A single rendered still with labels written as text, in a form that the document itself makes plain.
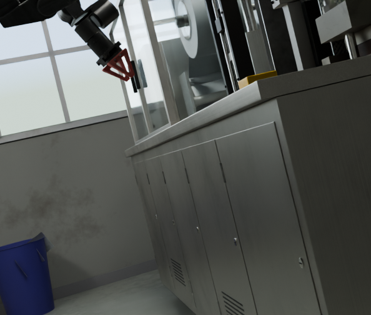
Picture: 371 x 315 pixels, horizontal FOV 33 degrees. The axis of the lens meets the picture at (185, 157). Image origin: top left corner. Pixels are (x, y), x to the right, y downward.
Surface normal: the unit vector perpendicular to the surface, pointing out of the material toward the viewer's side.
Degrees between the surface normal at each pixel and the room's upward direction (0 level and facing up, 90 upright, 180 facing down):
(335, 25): 90
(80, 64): 90
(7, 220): 90
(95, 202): 90
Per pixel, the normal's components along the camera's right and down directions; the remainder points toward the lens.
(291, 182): -0.95, 0.23
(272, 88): 0.20, -0.04
